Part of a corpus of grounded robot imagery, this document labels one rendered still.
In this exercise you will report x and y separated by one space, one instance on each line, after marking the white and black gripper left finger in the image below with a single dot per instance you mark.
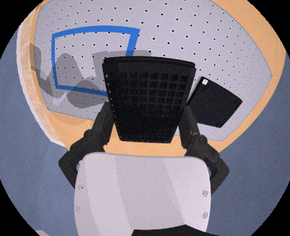
93 141

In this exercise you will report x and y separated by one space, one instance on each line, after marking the blue tape outline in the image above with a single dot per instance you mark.
100 28

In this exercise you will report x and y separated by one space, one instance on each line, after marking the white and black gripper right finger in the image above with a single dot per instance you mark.
197 146

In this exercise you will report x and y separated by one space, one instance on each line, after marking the black rectangular pad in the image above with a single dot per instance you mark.
212 104

